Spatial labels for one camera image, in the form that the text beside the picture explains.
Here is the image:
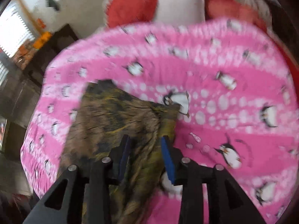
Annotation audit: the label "red wall decoration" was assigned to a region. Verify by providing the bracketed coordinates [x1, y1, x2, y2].
[36, 18, 46, 29]

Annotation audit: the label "dark hanging cloth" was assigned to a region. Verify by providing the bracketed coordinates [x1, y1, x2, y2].
[46, 0, 60, 12]

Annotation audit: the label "dark wooden side table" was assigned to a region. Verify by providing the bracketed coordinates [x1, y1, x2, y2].
[23, 24, 78, 88]

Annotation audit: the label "white square pillow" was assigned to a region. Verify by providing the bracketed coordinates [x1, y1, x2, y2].
[154, 0, 205, 26]

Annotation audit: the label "pink penguin bed blanket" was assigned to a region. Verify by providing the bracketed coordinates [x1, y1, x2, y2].
[20, 18, 298, 223]

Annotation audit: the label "red ruffled pillow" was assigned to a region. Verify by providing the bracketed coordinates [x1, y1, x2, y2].
[205, 0, 266, 32]
[104, 0, 159, 28]

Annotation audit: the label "left red ruffled pillow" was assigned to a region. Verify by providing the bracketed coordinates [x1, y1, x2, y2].
[104, 0, 159, 28]

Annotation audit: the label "orange box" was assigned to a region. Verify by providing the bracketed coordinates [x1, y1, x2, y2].
[33, 31, 52, 50]

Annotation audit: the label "right red ruffled pillow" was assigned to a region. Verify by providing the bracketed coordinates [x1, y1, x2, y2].
[205, 0, 266, 32]

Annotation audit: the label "brown floral patterned garment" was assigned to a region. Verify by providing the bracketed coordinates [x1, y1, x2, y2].
[58, 80, 179, 223]

